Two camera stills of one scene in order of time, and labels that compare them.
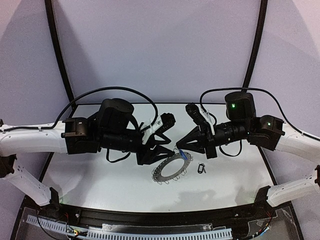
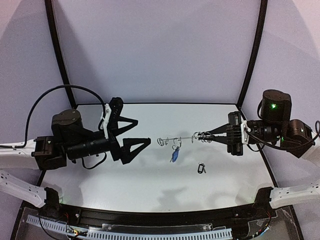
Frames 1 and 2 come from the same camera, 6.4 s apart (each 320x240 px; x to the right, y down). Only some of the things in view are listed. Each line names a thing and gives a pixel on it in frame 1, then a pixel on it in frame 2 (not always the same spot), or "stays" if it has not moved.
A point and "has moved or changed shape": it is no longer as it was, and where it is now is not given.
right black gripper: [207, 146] to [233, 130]
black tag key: [201, 168] stays
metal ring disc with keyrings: [156, 172] has moved or changed shape
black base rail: [75, 214] stays
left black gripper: [142, 152] to [115, 137]
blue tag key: [183, 154] to [175, 153]
